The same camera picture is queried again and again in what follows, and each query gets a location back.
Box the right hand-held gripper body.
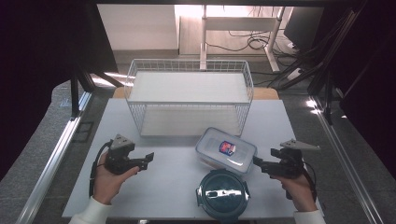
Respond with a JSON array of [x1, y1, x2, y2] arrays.
[[268, 138, 321, 180]]

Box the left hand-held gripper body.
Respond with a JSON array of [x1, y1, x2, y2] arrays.
[[104, 133, 142, 175]]

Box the clear rectangular lidded container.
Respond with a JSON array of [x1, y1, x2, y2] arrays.
[[194, 126, 259, 175]]

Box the round teal lidded container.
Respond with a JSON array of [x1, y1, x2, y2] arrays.
[[194, 168, 251, 224]]

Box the person's right hand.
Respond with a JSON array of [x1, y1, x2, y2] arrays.
[[270, 173, 313, 213]]

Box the person's left hand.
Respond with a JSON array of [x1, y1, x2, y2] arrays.
[[92, 151, 141, 206]]

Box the tan wooden board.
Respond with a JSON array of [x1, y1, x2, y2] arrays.
[[111, 86, 280, 101]]

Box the black metal stand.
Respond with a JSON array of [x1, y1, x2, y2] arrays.
[[69, 62, 125, 119], [307, 62, 344, 126]]

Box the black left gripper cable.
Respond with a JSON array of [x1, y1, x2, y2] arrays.
[[89, 140, 114, 198]]

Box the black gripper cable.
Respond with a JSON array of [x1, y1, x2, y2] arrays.
[[89, 140, 114, 198], [285, 161, 318, 202]]

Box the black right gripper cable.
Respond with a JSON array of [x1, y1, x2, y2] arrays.
[[285, 161, 318, 202]]

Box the aluminium rail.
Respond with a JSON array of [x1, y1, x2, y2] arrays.
[[310, 95, 385, 224], [15, 91, 93, 224]]

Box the white wire shelf rack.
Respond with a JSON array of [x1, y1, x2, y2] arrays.
[[123, 58, 255, 139]]

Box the black floor cables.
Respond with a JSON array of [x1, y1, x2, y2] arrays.
[[205, 29, 301, 59]]

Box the white desk frame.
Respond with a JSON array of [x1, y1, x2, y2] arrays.
[[199, 4, 286, 73]]

